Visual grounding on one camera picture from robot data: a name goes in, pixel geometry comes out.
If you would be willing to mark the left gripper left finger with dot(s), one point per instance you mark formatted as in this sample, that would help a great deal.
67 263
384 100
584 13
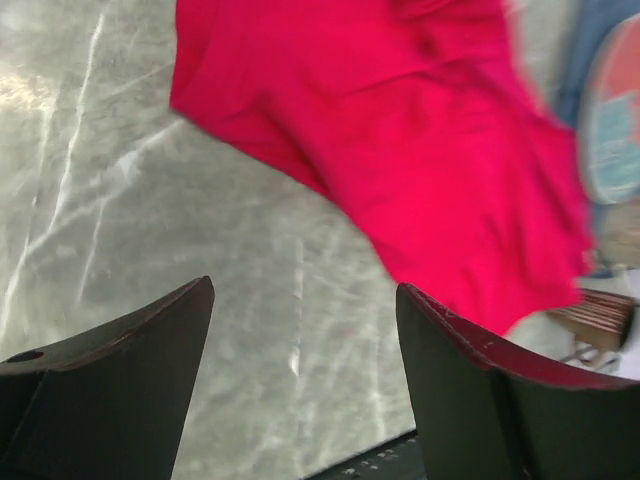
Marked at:
109 403

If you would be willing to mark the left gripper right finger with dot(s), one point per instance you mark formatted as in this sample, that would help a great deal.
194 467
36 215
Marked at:
486 408

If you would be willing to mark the crimson red garment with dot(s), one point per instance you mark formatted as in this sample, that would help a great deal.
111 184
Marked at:
412 118

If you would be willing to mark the small black cup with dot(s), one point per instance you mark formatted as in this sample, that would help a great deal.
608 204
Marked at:
601 319

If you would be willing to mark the red blue decorated plate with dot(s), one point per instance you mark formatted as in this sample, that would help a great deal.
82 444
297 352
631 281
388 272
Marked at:
608 124

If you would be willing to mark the blue placemat cloth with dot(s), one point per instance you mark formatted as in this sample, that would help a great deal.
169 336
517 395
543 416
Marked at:
595 20

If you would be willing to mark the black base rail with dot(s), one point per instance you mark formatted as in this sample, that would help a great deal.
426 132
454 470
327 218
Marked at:
399 458

